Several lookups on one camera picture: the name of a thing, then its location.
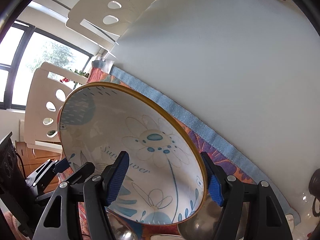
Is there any cream chair upper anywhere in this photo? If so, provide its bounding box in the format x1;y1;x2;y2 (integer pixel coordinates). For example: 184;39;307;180
66;0;155;50

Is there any red steel bowl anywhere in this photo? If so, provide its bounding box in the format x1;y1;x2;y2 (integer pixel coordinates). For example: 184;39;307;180
178;195;222;240

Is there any dark brown mug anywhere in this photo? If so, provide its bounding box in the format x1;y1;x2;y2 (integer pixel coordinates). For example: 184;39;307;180
308;168;320;217

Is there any cream chair lower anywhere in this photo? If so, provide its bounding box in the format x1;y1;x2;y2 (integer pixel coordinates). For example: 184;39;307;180
23;62;87;154

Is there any wooden cabinet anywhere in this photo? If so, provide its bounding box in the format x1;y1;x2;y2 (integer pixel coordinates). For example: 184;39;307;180
15;141;61;193

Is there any black framed window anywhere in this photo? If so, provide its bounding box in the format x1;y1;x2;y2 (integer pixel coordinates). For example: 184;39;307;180
1;21;93;110

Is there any floral bowl with yellow rim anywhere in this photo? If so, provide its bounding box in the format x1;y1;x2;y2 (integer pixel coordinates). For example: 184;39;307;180
58;82;207;225

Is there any cream chair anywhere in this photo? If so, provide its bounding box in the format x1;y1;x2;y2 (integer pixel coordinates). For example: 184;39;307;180
23;62;87;154
66;0;155;50

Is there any blue steel bowl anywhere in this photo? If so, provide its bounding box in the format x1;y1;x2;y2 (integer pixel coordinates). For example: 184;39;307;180
106;211;138;240

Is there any colourful quilted placemat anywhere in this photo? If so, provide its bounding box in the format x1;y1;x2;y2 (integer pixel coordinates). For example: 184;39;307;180
77;60;301;240

